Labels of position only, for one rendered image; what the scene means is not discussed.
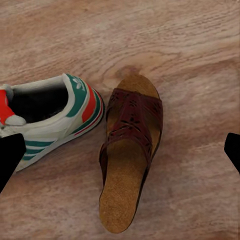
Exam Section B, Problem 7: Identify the gym shoe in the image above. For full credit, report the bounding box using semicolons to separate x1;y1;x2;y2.
0;72;105;172

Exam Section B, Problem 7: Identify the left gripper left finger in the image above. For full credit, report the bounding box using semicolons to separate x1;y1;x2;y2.
0;133;26;193

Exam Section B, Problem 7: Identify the sandal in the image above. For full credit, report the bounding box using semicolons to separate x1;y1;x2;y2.
97;73;163;234

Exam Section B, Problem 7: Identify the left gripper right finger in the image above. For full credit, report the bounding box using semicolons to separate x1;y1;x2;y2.
224;132;240;173

